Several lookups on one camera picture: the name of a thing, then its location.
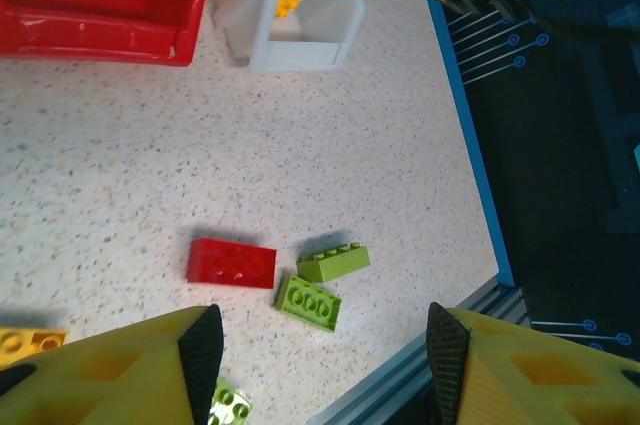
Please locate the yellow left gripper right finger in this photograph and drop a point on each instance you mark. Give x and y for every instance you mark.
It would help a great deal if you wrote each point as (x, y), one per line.
(540, 385)

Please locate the blue table edge strip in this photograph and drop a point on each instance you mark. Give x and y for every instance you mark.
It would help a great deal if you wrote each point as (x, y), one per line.
(475, 155)

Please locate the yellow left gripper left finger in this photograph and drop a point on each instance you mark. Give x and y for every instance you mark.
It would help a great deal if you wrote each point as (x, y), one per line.
(100, 385)

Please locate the red lego brick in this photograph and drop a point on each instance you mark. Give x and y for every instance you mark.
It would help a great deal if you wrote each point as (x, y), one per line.
(232, 265)

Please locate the red plastic bin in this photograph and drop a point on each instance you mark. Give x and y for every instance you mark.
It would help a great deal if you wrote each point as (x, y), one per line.
(100, 35)

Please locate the green lego brick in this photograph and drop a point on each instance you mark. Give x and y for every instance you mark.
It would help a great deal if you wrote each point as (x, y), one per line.
(231, 402)
(335, 265)
(309, 304)

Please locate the aluminium table beam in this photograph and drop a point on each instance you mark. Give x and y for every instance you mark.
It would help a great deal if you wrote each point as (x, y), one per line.
(400, 375)

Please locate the white plastic bin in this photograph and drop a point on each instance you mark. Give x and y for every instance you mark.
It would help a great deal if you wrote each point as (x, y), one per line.
(300, 52)

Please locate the yellow lego brick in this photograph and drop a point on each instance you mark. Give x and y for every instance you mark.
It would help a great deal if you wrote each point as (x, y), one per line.
(30, 345)

